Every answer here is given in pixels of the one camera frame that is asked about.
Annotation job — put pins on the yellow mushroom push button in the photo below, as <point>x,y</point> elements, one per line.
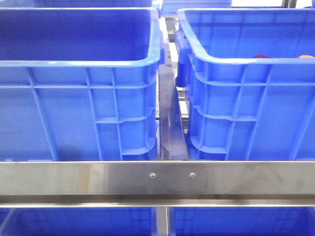
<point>306,57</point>

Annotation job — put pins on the blue plastic crate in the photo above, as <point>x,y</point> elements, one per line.
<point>240,107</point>
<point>79,84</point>

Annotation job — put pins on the red mushroom push button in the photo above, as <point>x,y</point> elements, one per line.
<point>261,56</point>

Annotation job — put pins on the blue lower crate left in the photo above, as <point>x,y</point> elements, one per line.
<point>120,221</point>

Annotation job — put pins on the blue rear crate right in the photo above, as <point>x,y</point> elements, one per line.
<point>170,7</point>

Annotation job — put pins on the blue lower crate right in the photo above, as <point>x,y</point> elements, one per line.
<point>244,221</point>

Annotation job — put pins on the blue plastic crate right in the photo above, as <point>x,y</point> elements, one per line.
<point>240,107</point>

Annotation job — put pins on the stainless steel front rail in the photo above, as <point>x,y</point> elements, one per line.
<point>158,184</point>

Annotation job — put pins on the blue rear crate left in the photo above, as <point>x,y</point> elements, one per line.
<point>79,3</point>

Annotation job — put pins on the steel centre divider bar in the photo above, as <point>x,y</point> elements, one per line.
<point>171,134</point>

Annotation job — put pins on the blue plastic crate left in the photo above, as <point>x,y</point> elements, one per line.
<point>79,84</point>

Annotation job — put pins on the steel lower vertical post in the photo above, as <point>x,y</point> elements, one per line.
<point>163,221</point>

